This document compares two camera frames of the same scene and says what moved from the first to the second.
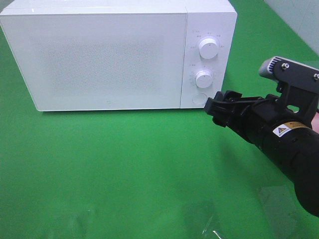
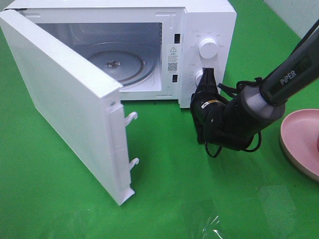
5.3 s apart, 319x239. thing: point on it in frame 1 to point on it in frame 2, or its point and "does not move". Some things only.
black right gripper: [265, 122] to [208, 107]
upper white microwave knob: [209, 47] does not move
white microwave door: [80, 61] to [79, 102]
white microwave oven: [90, 55] does not move
